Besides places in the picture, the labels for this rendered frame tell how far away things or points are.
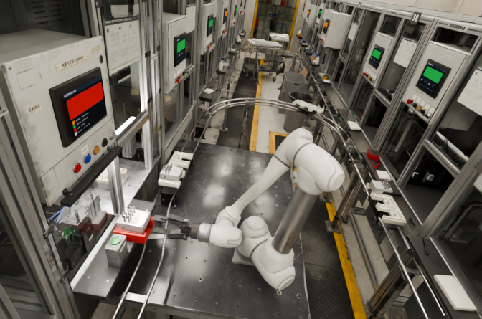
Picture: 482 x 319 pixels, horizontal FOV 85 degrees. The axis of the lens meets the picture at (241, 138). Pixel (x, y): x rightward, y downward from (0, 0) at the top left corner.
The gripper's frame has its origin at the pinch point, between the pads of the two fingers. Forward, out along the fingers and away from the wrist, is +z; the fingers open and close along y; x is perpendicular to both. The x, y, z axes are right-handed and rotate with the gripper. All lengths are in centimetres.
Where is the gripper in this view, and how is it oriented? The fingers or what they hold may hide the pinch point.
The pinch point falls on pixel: (158, 224)
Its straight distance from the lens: 143.0
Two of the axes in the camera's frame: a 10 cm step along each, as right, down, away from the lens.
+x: -1.0, 5.0, -8.6
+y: 1.3, -8.5, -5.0
